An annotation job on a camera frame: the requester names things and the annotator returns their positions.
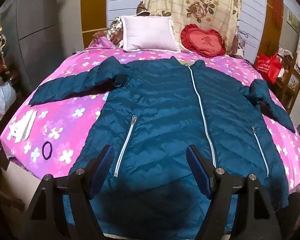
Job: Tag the pink floral bed sheet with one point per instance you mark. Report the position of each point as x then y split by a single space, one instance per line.
65 110

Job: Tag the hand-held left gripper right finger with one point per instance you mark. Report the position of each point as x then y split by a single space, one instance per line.
197 160

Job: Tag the grey refrigerator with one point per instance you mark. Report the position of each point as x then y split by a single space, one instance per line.
37 25

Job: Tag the wooden chair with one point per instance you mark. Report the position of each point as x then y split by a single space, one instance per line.
291 80

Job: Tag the red shopping bag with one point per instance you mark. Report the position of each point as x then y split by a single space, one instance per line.
268 65

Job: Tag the cream floral blanket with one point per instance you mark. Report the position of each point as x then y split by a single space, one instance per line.
195 2

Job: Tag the brown floral cloth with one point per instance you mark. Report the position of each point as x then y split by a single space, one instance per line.
113 32

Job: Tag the teal puffer jacket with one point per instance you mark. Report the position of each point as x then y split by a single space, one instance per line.
165 110

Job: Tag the white pillow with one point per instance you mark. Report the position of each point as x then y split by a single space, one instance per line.
147 33

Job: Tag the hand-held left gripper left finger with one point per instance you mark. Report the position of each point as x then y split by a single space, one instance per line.
107 158

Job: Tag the white plastic bag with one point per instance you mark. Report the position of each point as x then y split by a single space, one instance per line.
3 96

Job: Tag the white paper sheet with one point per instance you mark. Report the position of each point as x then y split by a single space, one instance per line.
23 126

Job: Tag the red heart-shaped cushion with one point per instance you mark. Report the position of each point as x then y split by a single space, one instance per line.
202 40

